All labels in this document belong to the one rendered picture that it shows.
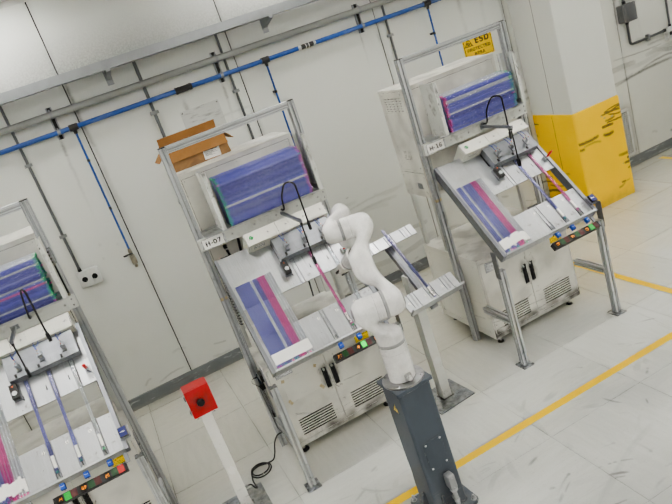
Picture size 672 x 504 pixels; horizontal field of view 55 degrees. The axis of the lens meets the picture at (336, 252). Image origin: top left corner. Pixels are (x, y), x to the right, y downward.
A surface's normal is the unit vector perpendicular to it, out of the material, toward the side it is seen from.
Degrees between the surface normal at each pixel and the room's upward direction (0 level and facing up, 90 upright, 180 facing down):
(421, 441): 90
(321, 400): 90
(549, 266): 90
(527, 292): 90
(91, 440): 47
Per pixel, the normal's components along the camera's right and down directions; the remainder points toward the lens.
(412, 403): 0.43, 0.16
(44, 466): 0.07, -0.48
